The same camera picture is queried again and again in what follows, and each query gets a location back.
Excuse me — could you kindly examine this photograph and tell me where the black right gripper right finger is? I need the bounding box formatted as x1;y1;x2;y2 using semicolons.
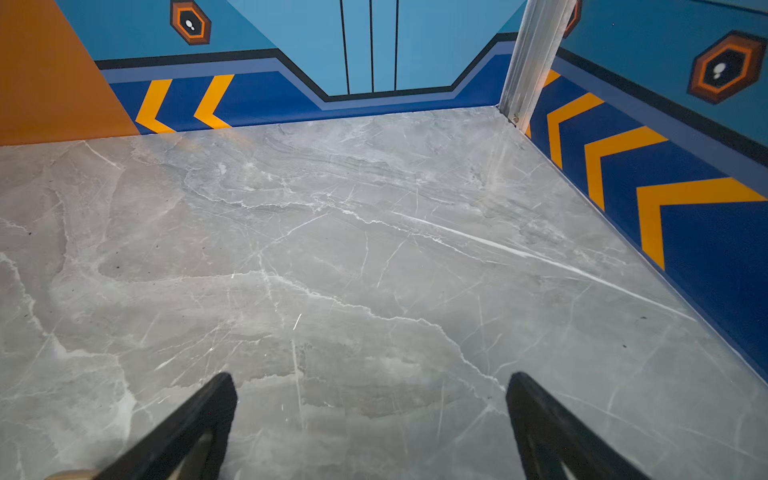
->
506;372;647;479

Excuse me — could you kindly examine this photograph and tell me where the aluminium corner post right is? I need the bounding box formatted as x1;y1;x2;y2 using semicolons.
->
498;0;577;132

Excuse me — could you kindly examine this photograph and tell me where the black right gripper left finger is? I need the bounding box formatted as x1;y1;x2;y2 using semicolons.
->
96;372;238;479

